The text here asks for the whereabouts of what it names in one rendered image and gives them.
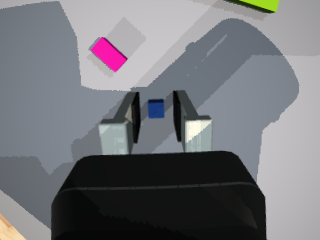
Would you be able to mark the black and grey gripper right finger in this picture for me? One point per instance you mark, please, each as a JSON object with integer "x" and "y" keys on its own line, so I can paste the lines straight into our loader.
{"x": 198, "y": 129}

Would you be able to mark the magenta rod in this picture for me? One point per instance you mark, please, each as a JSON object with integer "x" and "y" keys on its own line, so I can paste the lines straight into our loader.
{"x": 109, "y": 54}

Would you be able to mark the lime green rod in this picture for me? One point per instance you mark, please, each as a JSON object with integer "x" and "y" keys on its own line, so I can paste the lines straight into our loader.
{"x": 268, "y": 6}

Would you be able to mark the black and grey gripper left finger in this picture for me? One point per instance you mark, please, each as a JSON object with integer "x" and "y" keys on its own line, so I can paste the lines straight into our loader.
{"x": 118, "y": 135}

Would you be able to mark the small blue cube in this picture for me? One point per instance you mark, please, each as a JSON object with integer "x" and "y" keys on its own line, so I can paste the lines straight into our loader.
{"x": 156, "y": 108}

